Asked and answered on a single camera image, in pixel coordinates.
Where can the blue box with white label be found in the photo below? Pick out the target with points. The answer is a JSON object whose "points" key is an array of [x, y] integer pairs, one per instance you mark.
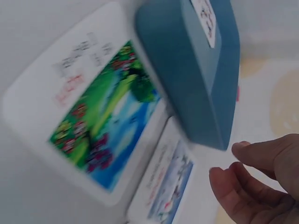
{"points": [[194, 77]]}

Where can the small white box, pale picture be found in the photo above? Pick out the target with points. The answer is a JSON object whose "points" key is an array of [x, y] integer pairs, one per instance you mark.
{"points": [[163, 182]]}

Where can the person's right hand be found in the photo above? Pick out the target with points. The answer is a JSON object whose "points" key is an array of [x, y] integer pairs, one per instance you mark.
{"points": [[268, 198]]}

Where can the large white box, green picture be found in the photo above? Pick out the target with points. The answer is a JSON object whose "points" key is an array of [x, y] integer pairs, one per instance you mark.
{"points": [[88, 112]]}

